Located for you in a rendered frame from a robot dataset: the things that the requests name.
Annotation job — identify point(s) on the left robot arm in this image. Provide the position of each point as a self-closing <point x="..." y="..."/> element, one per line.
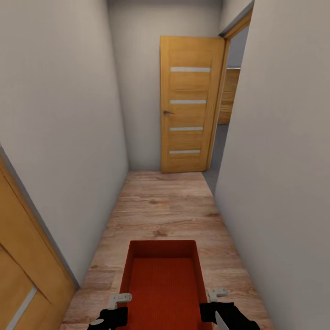
<point x="112" y="317"/>

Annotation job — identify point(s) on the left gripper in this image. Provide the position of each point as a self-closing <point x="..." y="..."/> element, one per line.
<point x="119" y="315"/>

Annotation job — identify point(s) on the garage door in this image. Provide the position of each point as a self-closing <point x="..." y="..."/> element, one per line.
<point x="228" y="95"/>

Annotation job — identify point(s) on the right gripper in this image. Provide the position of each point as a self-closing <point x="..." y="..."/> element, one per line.
<point x="206" y="311"/>

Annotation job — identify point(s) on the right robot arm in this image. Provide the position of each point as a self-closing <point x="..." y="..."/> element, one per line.
<point x="224" y="314"/>

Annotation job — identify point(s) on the storage box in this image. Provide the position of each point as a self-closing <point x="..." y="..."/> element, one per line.
<point x="165" y="280"/>

